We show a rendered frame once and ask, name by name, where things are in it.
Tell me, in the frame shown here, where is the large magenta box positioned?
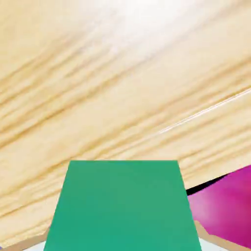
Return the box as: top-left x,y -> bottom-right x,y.
186,164 -> 251,249

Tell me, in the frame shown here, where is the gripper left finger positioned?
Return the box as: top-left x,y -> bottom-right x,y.
0,227 -> 50,251

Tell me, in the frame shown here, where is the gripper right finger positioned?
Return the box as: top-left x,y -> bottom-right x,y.
194,220 -> 244,251

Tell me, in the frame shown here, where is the small green cube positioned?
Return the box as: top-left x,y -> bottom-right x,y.
43,160 -> 203,251

